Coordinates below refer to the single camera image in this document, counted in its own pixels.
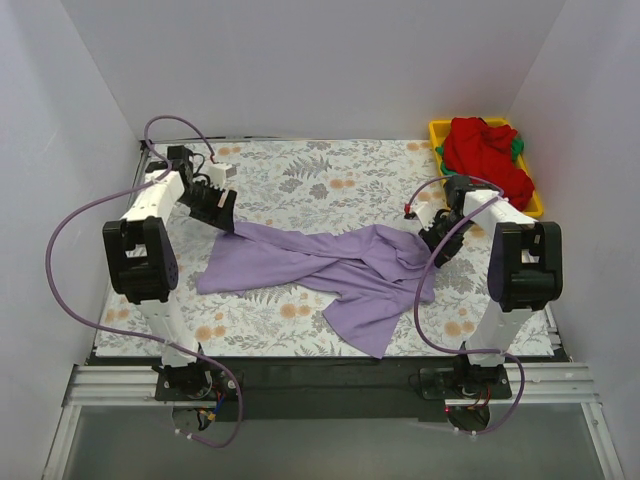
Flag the purple t shirt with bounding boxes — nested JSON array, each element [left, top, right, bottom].
[[196, 222, 435, 358]]

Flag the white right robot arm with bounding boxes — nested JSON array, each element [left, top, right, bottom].
[[405, 175, 563, 399]]

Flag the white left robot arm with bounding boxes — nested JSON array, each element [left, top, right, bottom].
[[102, 145, 237, 400]]

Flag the red t shirt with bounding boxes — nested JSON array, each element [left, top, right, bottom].
[[441, 117, 534, 211]]

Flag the green t shirt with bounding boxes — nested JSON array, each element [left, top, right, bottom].
[[434, 135, 526, 187]]

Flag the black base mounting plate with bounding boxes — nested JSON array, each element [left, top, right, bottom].
[[155, 357, 515, 421]]

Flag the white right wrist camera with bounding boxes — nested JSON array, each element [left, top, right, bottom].
[[404, 202, 441, 231]]

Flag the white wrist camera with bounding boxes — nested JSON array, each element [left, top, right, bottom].
[[404, 202, 441, 231], [205, 162, 237, 189]]

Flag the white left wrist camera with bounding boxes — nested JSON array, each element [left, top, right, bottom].
[[205, 162, 237, 189]]

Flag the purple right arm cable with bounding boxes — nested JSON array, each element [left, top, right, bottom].
[[403, 175, 526, 437]]

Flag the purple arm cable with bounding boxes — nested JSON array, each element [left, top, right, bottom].
[[403, 175, 526, 437], [45, 115, 246, 448]]

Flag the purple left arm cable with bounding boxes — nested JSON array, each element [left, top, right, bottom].
[[45, 115, 246, 448]]

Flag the aluminium frame rail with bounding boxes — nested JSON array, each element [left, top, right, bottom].
[[43, 362, 624, 479]]

